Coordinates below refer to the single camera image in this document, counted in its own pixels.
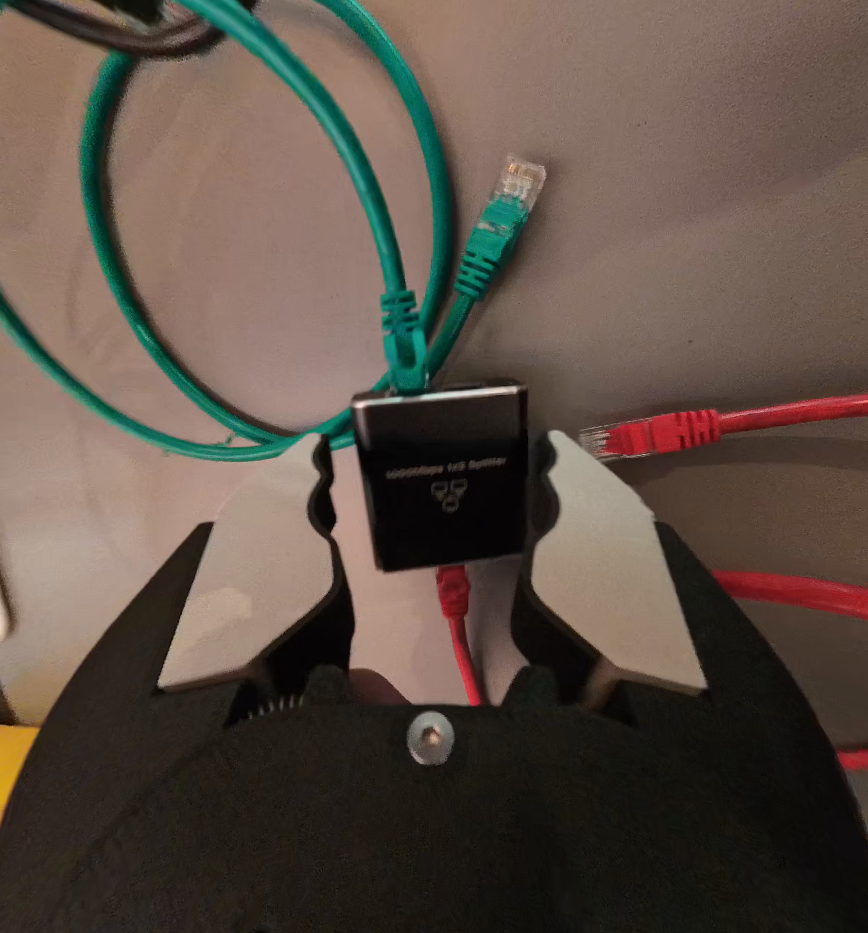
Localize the black ethernet splitter box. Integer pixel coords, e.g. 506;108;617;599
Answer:
352;379;531;573

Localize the red ethernet cable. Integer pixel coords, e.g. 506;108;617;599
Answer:
434;394;868;774

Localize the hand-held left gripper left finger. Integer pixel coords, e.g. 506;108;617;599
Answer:
157;434;356;693

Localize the black cable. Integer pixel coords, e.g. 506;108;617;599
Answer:
11;0;224;58

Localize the green cable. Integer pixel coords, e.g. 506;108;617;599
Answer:
0;0;548;464

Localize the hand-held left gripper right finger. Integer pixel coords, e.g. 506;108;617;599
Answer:
513;430;710;693

